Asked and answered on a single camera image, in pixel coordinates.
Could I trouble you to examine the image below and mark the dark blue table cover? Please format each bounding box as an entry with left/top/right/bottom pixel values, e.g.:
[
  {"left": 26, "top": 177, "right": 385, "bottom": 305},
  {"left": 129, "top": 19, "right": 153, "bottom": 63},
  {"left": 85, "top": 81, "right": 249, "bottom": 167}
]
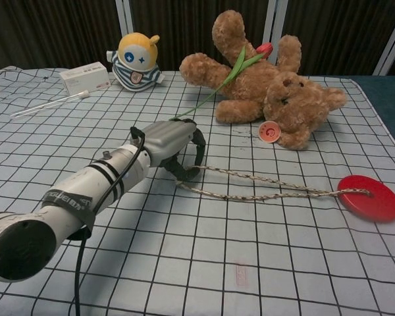
[{"left": 348, "top": 74, "right": 395, "bottom": 132}]

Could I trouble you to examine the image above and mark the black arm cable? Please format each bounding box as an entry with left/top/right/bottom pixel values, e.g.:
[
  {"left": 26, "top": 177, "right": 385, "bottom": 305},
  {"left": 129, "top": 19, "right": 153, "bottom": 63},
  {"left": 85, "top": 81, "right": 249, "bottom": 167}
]
[{"left": 74, "top": 126, "right": 146, "bottom": 316}]

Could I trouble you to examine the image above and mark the clear plastic tube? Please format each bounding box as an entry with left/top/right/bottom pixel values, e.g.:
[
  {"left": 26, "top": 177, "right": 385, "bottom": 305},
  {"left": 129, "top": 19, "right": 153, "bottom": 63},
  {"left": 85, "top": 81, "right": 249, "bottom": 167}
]
[{"left": 9, "top": 90, "right": 91, "bottom": 119}]

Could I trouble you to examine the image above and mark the yellow striped plush toy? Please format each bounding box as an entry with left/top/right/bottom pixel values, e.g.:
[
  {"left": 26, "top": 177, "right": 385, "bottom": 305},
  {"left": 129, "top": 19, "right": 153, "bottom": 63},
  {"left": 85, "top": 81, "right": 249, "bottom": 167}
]
[{"left": 105, "top": 32, "right": 165, "bottom": 92}]

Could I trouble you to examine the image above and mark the white checked tablecloth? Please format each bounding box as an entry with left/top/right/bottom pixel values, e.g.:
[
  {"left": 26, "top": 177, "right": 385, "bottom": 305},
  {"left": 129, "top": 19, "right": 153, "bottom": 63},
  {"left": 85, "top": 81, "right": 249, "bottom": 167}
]
[{"left": 0, "top": 65, "right": 395, "bottom": 316}]

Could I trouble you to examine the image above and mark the artificial red tulip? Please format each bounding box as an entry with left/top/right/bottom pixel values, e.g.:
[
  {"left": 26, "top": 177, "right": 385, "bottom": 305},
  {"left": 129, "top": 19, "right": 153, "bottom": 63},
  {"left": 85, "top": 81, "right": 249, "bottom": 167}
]
[{"left": 169, "top": 42, "right": 273, "bottom": 121}]

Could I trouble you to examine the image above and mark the speckled beige rope loop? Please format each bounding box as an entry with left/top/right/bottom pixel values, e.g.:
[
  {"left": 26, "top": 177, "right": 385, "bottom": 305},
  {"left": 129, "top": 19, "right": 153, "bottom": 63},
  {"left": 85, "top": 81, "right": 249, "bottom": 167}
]
[{"left": 176, "top": 164, "right": 373, "bottom": 202}]

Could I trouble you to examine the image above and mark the white cardboard box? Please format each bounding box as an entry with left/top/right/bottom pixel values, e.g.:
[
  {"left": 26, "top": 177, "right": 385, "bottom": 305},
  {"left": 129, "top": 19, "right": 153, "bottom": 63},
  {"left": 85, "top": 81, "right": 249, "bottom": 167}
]
[{"left": 59, "top": 61, "right": 111, "bottom": 93}]

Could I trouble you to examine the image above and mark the red disc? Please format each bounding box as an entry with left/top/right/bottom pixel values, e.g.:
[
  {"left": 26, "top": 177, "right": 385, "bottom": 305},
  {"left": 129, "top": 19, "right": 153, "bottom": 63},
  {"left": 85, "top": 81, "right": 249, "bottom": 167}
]
[{"left": 337, "top": 175, "right": 395, "bottom": 224}]

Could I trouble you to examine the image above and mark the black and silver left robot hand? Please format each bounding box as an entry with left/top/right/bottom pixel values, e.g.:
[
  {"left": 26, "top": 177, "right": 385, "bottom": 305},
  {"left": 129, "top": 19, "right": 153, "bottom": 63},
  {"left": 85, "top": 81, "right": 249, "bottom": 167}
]
[{"left": 140, "top": 120, "right": 207, "bottom": 182}]

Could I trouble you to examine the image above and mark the white screen frame post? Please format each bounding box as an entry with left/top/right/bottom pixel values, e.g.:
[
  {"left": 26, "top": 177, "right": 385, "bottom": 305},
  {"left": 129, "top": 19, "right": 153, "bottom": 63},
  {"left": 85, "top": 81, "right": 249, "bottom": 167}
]
[
  {"left": 267, "top": 0, "right": 286, "bottom": 66},
  {"left": 375, "top": 0, "right": 395, "bottom": 76},
  {"left": 115, "top": 0, "right": 133, "bottom": 42}
]

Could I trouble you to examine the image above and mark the round orange paper tag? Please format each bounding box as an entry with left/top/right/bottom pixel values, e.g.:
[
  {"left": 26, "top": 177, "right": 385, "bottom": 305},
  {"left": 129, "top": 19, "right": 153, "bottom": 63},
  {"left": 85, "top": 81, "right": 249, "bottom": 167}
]
[{"left": 258, "top": 120, "right": 281, "bottom": 145}]

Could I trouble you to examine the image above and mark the brown teddy bear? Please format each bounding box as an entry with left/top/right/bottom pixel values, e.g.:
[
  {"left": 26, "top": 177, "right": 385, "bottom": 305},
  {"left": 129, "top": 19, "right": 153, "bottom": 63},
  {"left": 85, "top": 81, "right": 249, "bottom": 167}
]
[{"left": 179, "top": 9, "right": 347, "bottom": 151}]

